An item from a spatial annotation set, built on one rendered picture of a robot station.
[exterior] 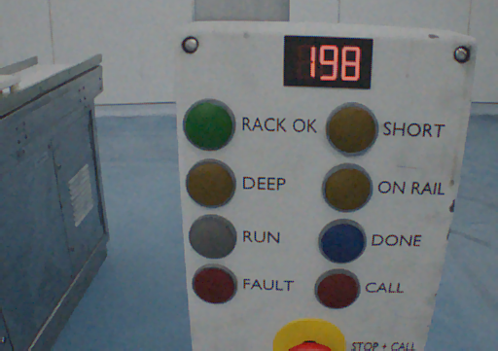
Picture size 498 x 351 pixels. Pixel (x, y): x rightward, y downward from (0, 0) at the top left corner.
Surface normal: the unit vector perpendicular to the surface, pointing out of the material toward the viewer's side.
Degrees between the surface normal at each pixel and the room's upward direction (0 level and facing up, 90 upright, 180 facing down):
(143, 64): 90
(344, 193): 92
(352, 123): 87
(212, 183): 88
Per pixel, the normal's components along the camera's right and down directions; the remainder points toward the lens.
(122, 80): 0.06, 0.36
